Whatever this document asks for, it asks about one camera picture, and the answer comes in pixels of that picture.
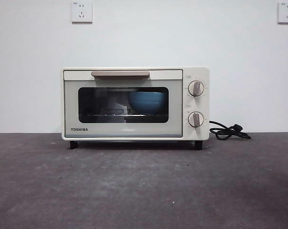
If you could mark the blue bowl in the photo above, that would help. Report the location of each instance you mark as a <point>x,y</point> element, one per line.
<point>146,102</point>

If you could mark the oven door with glass window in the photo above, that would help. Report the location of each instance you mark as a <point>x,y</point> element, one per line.
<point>71,107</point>

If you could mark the beige oven knob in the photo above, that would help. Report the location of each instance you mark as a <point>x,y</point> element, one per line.
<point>196,119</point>
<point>196,88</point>

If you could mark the cream Toshiba toaster oven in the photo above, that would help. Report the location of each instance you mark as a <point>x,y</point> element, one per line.
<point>199,134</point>

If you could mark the white wall socket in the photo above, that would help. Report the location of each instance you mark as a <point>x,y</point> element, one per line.
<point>287,13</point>
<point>82,12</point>

